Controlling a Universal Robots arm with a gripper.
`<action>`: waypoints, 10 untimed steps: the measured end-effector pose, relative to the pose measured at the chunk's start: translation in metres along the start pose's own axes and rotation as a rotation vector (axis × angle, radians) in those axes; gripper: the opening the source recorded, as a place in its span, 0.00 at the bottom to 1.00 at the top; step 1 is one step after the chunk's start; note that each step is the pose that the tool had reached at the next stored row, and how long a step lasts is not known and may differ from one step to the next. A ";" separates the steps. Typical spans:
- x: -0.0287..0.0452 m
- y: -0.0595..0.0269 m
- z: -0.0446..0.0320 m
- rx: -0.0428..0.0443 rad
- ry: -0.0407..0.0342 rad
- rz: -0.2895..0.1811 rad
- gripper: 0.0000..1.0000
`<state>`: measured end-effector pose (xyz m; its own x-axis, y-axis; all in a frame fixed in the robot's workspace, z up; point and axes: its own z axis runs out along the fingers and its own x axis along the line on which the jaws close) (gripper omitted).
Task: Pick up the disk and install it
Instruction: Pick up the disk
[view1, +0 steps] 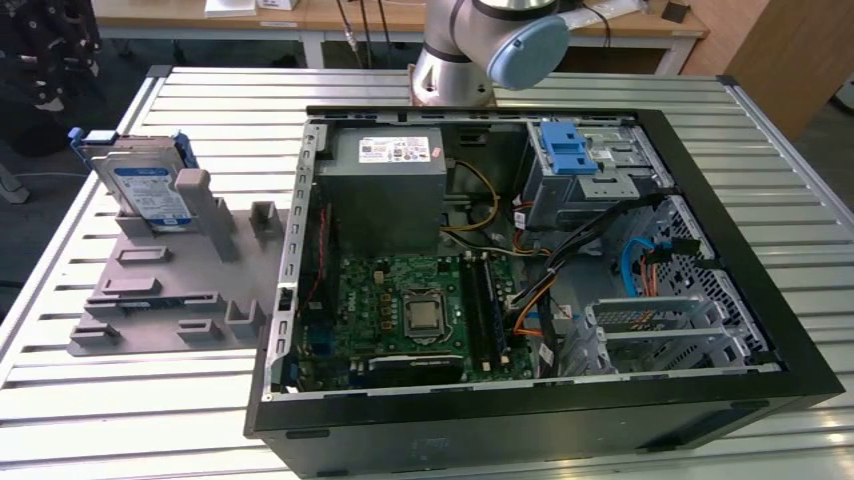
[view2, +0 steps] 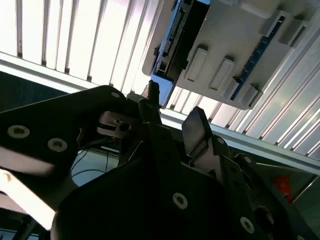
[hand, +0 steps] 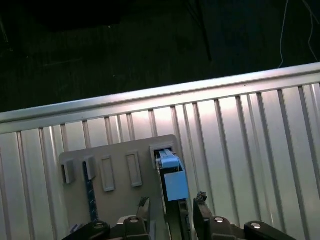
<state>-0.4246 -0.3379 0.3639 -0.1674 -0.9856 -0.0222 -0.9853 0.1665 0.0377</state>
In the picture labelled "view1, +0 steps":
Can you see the hard disk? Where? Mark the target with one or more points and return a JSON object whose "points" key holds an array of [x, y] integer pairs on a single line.
{"points": [[142, 190]]}

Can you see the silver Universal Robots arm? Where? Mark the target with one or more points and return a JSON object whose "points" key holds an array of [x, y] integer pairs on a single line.
{"points": [[453, 75]]}

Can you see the metal disk bay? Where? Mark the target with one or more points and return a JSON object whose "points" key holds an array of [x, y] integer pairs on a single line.
{"points": [[667, 336]]}

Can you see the grey power supply unit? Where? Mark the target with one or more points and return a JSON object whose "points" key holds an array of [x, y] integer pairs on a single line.
{"points": [[380, 200]]}

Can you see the silver CPU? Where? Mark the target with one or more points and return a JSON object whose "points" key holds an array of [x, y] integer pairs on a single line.
{"points": [[423, 316]]}

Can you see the black RAM slot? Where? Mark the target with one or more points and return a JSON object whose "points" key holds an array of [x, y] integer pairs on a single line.
{"points": [[472, 310]]}

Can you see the CPU socket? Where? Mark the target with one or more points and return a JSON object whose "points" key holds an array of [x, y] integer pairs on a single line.
{"points": [[403, 320]]}

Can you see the green motherboard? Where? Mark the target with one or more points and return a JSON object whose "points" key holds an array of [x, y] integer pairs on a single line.
{"points": [[363, 310]]}

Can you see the black graphics card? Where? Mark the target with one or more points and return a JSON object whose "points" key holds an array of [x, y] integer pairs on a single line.
{"points": [[413, 367]]}

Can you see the blue drive latch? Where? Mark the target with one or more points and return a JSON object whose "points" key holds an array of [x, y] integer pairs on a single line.
{"points": [[567, 150]]}

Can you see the metal optical drive cage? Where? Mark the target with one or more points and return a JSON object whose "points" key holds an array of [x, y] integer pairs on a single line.
{"points": [[600, 192]]}

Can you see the grey parts rack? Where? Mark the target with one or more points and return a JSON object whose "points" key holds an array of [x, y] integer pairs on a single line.
{"points": [[173, 280]]}

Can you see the black PC case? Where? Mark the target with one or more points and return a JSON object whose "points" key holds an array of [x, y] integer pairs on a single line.
{"points": [[500, 430]]}

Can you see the RAM stick in rack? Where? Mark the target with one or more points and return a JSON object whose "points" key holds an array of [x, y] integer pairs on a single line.
{"points": [[149, 302]]}

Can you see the white box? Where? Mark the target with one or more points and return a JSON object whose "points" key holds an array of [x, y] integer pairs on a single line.
{"points": [[229, 7]]}

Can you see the wooden desk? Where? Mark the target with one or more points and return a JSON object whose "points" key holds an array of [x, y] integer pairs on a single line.
{"points": [[200, 22]]}

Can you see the small dark box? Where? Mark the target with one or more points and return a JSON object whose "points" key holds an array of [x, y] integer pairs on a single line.
{"points": [[679, 12]]}

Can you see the person in dark patterned clothes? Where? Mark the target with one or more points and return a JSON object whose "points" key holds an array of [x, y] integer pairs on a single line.
{"points": [[46, 60]]}

